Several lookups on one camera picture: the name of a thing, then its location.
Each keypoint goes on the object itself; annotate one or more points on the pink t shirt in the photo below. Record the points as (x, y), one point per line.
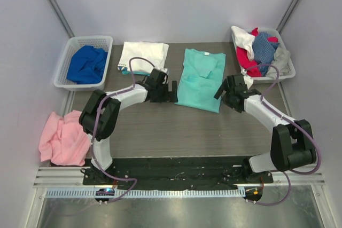
(63, 141)

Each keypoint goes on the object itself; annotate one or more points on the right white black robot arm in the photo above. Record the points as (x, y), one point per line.
(292, 144)

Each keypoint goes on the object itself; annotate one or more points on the white crumpled shirt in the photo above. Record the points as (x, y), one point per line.
(244, 40)

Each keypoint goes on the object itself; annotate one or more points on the teal t shirt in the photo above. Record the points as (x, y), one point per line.
(200, 80)

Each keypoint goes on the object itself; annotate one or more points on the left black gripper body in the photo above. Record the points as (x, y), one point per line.
(165, 92)

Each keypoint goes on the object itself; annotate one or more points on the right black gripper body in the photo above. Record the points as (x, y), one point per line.
(227, 89)

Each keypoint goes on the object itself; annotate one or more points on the blue checkered shirt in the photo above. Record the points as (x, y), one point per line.
(264, 47)

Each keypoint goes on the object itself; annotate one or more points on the grey shirt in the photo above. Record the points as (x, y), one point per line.
(280, 61)

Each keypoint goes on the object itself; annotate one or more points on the left white plastic basket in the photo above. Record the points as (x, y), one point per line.
(104, 42)

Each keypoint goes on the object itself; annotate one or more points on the left corner metal post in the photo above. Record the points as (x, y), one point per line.
(60, 16)

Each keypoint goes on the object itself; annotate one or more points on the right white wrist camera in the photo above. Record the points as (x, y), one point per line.
(248, 81)

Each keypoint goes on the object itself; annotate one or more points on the slotted cable duct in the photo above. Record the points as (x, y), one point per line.
(101, 193)

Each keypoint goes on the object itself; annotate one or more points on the red shirt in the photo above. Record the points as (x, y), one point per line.
(250, 66)

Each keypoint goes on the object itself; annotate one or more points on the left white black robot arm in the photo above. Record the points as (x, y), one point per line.
(99, 116)

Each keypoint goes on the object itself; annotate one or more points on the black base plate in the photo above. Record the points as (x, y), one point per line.
(176, 174)

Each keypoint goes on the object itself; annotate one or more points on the aluminium frame rail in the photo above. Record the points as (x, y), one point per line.
(67, 177)

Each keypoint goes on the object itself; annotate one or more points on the folded white t shirt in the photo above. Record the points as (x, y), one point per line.
(156, 53)

